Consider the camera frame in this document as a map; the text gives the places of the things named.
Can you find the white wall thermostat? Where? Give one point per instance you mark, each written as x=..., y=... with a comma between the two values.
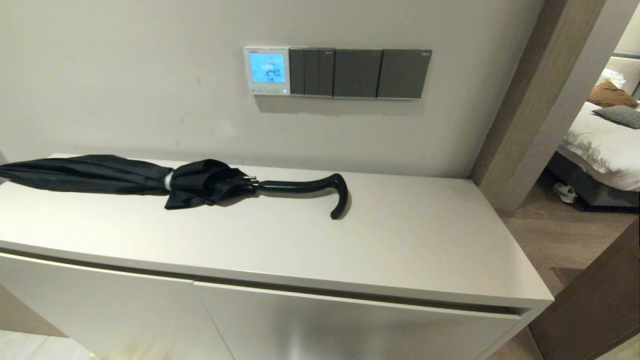
x=267, y=69

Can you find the white cabinet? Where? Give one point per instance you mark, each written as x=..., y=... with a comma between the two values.
x=400, y=240

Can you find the black folded umbrella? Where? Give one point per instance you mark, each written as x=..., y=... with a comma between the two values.
x=200, y=182

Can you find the pale teal slipper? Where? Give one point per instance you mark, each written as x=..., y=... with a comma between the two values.
x=565, y=192

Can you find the white bed with grey base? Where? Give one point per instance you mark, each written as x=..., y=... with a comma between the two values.
x=600, y=150

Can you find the brown pillow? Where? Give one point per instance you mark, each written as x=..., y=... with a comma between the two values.
x=610, y=95

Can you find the striped grey pillow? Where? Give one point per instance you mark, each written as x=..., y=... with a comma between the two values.
x=622, y=116

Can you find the white pillow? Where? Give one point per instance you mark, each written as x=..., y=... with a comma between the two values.
x=612, y=77

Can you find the grey triple rocker wall switch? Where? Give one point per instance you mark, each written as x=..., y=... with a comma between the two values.
x=312, y=71

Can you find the grey single wall switch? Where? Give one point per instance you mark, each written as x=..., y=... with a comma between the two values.
x=357, y=73
x=404, y=74

